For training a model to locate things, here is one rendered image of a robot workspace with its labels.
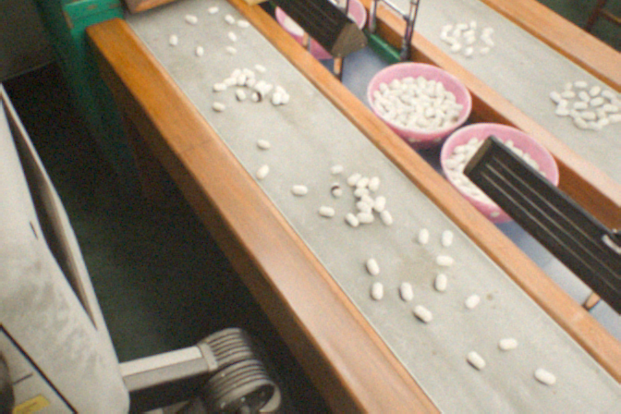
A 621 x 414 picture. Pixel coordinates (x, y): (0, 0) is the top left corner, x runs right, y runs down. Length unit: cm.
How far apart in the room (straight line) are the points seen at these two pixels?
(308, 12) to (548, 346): 79
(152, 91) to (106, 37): 27
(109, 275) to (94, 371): 160
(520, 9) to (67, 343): 168
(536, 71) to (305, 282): 95
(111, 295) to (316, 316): 111
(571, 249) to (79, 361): 66
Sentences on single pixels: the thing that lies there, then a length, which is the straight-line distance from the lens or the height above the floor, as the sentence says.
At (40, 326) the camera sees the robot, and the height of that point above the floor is 138.
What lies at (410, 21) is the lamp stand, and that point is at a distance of 162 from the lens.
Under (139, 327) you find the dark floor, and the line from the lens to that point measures 199.
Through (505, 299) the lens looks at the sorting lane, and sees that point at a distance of 121.
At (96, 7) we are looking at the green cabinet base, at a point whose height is 81.
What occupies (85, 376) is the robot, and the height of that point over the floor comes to 128.
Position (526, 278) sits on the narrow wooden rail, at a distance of 122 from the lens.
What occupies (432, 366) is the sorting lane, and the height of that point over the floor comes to 74.
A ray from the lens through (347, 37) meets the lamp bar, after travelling 112.
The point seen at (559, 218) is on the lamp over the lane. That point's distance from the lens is 89.
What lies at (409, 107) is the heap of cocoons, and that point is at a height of 74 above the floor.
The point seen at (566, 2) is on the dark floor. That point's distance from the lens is 361.
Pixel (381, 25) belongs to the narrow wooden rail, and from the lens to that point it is 177.
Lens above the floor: 173
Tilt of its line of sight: 50 degrees down
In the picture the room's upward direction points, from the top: 3 degrees clockwise
